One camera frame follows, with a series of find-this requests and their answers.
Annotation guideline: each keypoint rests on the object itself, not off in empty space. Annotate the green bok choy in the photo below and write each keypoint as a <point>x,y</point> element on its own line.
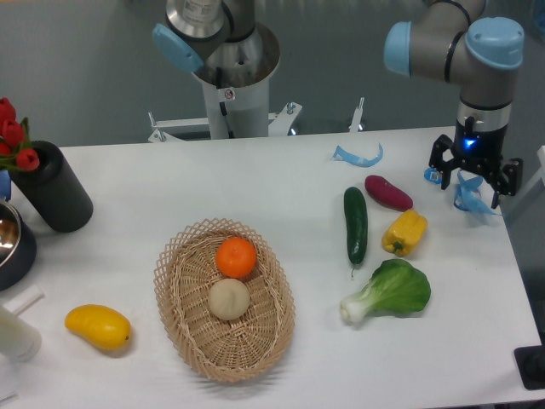
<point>395,287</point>

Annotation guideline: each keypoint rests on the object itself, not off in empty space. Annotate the red tulip flowers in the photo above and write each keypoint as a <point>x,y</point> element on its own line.
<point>17,152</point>

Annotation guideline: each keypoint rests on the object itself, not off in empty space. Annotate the blue crumpled tape strip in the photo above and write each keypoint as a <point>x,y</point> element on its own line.
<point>468,194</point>

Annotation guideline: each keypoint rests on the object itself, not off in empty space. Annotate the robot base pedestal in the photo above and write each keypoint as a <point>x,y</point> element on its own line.
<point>232,56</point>

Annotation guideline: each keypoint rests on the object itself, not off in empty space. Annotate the black cylindrical vase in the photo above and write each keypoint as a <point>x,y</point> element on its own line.
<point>54,190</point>

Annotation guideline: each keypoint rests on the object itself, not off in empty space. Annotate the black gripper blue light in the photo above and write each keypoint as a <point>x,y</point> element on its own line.
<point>477,148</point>

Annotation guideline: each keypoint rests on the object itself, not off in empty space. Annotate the white flat block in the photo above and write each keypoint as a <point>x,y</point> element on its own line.
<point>23,300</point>

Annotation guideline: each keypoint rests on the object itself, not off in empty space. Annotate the woven wicker basket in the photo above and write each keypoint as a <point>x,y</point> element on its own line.
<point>222,350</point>

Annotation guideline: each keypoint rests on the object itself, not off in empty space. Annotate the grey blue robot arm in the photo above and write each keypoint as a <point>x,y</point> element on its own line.
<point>454,43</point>

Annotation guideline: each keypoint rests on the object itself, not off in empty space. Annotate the dark metal bowl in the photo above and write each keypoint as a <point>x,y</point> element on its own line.
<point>18,247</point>

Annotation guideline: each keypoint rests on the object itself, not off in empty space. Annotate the black device table corner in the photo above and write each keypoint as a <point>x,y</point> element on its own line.
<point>530,363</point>

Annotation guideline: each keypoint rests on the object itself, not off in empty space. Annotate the yellow bell pepper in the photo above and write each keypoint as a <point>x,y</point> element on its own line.
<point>405,233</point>

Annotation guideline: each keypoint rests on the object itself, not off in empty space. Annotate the orange fruit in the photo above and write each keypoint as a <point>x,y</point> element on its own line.
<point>236,257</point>

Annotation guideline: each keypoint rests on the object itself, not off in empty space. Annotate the green cucumber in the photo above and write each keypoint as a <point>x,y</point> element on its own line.
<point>357,225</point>

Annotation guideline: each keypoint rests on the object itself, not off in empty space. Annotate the white cylindrical bottle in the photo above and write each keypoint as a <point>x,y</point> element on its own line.
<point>20,341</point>

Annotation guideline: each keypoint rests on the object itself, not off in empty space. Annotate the yellow mango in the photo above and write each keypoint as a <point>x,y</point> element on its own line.
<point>99,325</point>

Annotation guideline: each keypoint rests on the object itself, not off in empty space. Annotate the purple sweet potato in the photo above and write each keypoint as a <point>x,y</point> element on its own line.
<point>386,194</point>

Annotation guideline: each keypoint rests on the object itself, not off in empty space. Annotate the white metal frame bracket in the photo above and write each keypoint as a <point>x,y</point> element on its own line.
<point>288,121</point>

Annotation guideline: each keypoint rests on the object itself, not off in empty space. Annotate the white steamed bun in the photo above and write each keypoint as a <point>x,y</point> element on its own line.
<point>228,299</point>

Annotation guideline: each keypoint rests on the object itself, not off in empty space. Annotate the blue tape strip curved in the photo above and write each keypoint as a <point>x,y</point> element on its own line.
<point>342,155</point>

